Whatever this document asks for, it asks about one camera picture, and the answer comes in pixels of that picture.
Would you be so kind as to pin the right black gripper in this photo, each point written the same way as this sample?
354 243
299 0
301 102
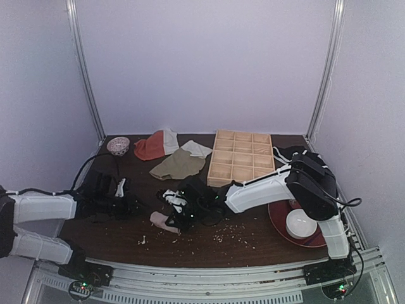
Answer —
178 212

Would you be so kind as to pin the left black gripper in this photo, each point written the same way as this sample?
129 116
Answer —
125 203

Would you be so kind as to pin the mauve and cream underwear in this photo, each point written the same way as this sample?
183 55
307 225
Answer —
159 220

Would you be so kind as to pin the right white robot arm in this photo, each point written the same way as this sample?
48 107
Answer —
305 179

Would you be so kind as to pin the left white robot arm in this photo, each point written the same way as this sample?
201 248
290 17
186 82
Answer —
30 205

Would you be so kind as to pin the olive green underwear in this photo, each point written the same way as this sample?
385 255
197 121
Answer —
186 161

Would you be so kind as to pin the orange underwear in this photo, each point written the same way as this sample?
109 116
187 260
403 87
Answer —
161 143

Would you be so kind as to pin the small patterned bowl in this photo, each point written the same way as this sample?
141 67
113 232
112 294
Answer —
118 146

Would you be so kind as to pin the wooden compartment tray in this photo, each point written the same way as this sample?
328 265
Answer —
240 156

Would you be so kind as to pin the black and white garment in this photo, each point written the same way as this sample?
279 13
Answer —
297 153

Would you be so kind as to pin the white bowl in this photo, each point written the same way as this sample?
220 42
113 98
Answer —
299 225

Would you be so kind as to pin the front aluminium rail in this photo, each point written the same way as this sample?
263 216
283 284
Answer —
282 283

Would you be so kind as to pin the left aluminium frame post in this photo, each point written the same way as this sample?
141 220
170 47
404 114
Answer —
71 6

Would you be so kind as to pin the aluminium frame post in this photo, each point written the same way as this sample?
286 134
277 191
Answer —
71 6
326 78

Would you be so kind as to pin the right aluminium frame post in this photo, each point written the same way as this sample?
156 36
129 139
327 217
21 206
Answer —
326 78

